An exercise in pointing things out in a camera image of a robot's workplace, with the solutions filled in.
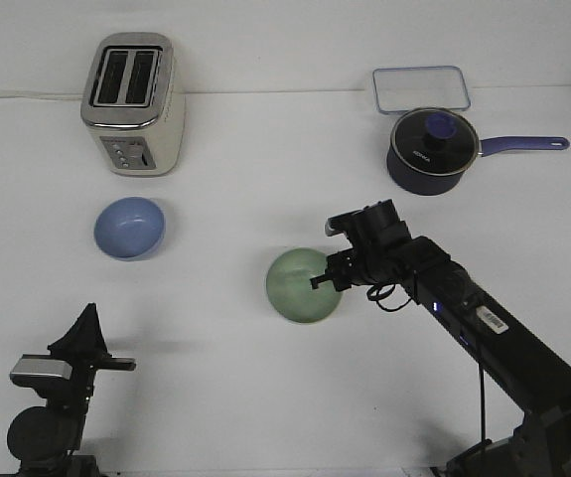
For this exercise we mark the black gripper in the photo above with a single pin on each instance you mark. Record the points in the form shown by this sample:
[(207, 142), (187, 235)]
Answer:
[(83, 347), (368, 261)]

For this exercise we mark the green bowl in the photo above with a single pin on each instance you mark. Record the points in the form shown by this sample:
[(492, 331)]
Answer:
[(289, 289)]

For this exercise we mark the blue bowl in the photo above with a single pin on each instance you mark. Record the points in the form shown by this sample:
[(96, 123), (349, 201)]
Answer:
[(130, 229)]

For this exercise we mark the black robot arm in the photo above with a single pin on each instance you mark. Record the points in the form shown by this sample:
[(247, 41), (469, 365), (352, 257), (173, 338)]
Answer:
[(529, 372), (46, 438)]

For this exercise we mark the dark blue saucepan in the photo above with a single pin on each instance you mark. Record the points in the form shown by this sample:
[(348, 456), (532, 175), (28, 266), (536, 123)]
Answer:
[(421, 174)]

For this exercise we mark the glass pot lid blue knob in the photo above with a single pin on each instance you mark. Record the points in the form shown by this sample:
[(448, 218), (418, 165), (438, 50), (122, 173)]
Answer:
[(434, 141)]

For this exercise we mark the cream and steel toaster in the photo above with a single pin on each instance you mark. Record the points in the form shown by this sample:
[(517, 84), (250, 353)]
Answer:
[(133, 104)]

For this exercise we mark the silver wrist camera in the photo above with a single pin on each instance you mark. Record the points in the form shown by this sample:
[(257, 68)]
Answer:
[(346, 224), (36, 371)]

